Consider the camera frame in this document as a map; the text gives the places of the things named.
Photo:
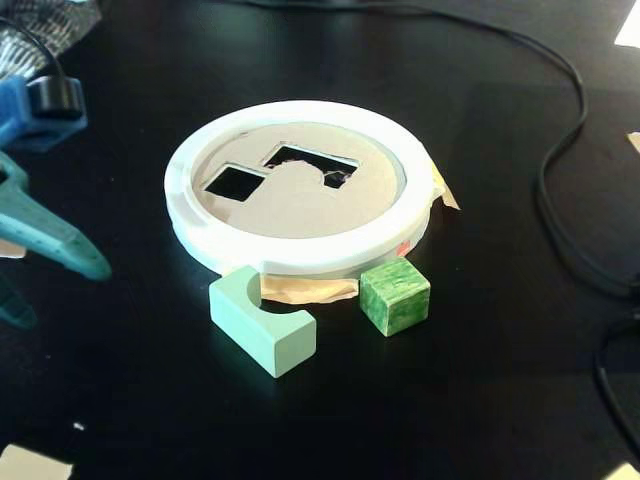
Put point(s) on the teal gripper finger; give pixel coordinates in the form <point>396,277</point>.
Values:
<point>55,235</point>
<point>17,310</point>

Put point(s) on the mint green U shape block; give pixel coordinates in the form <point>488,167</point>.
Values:
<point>250,320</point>

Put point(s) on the square tan tape piece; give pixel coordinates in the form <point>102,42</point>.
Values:
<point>10,250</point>

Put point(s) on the large tan tape piece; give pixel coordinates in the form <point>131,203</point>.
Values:
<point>30,465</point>

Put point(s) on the grey mesh fabric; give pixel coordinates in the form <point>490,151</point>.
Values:
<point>30,30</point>

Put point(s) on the grey cardboard cutout disc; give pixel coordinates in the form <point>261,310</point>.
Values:
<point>300,210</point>

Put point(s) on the wide tan masking tape strip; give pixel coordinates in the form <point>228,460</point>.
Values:
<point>310,292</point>

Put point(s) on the green wooden cube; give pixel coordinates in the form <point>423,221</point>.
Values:
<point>395,300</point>

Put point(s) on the pointed tan masking tape piece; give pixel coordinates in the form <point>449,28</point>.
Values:
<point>447,197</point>

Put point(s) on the white paper sheet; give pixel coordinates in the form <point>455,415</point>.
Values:
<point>629,32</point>

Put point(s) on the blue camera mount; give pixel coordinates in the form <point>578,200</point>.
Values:
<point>45,132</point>

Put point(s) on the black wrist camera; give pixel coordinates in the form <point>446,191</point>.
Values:
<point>60,97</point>

